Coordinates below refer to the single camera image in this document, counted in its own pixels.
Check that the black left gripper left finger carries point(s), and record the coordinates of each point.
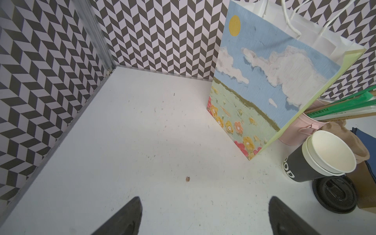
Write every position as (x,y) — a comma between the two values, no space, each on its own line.
(126,221)

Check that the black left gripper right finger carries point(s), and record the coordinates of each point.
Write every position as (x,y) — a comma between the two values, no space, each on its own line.
(284,221)

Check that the stack of black cup lids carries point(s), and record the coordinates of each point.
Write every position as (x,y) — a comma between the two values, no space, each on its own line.
(337,194)

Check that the stack of black paper cups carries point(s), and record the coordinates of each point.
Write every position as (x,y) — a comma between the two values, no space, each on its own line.
(322,154)

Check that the brown cardboard box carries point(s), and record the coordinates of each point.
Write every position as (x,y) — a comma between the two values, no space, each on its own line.
(364,182)

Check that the pink metal bucket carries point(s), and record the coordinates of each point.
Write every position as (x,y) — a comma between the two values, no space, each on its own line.
(300,130)

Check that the stack of brown cup carriers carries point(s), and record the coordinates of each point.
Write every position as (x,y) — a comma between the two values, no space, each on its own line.
(355,144)

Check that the dark blue napkin stack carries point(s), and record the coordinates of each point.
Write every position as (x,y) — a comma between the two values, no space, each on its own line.
(370,144)

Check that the illustrated green paper gift bag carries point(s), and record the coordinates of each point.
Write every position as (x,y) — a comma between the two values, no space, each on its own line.
(272,65)

